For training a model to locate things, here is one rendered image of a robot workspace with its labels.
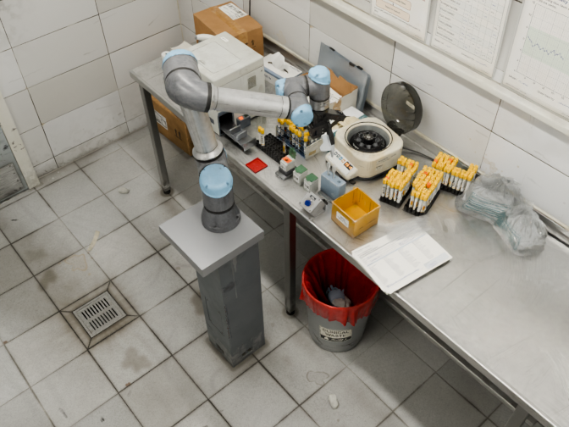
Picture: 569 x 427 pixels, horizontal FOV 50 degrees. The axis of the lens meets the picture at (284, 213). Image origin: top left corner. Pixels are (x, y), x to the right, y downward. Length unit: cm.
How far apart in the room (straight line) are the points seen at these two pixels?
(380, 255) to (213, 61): 110
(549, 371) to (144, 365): 183
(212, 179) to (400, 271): 75
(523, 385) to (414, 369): 103
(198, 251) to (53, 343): 126
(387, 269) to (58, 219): 220
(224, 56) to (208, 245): 88
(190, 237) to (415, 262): 84
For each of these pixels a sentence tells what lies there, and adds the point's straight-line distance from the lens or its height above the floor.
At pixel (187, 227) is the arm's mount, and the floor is 92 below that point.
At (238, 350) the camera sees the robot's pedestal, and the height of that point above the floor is 12.
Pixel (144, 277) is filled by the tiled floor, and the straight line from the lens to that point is 341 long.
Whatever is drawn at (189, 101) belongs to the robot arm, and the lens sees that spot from 196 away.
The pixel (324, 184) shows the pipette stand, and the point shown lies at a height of 93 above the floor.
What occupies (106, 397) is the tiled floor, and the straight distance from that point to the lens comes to 308.
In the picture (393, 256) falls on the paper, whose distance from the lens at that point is 230.
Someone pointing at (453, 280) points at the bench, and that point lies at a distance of 229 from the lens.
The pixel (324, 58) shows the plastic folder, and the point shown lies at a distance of 299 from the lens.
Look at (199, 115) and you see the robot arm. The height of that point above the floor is 134.
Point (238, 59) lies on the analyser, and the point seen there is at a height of 117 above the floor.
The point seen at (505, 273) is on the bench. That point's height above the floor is 87.
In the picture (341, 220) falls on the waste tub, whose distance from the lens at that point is 235.
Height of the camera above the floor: 267
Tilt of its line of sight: 48 degrees down
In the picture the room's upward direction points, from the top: 1 degrees counter-clockwise
